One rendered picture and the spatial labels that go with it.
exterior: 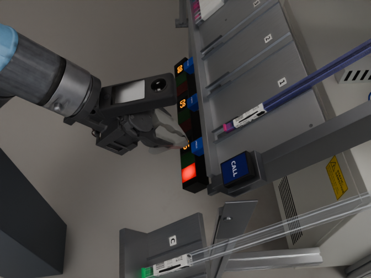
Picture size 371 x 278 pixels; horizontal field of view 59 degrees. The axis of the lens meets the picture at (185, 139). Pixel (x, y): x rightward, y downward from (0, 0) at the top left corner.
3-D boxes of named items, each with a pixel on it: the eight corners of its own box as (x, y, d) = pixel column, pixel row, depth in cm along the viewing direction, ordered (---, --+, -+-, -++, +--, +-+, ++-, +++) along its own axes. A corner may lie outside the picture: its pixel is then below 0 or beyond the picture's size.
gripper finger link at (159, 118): (169, 140, 65) (132, 122, 59) (190, 126, 62) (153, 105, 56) (170, 153, 63) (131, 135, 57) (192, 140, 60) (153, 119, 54)
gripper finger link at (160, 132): (170, 153, 63) (131, 135, 57) (192, 140, 60) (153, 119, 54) (170, 167, 61) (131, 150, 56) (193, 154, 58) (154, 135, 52)
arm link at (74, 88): (69, 48, 46) (61, 91, 41) (97, 64, 48) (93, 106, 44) (44, 77, 50) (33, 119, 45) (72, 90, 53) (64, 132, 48)
